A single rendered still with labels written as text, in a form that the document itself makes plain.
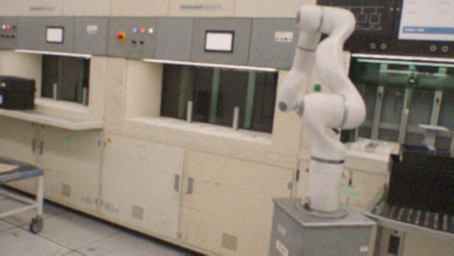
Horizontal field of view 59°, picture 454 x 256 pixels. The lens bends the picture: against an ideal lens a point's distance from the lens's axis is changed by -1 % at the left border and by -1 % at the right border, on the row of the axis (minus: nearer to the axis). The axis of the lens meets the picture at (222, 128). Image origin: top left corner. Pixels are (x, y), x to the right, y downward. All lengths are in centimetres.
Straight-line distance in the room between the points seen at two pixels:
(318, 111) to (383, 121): 169
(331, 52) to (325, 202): 54
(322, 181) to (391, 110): 166
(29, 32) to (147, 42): 126
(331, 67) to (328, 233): 58
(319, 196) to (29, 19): 292
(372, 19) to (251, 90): 104
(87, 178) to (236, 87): 134
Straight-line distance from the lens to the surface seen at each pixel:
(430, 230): 157
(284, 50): 228
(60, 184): 351
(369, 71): 266
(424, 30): 215
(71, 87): 402
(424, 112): 303
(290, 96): 182
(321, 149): 144
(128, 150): 292
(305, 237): 139
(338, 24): 163
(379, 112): 299
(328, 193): 146
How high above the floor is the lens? 121
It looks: 7 degrees down
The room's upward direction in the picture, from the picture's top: 5 degrees clockwise
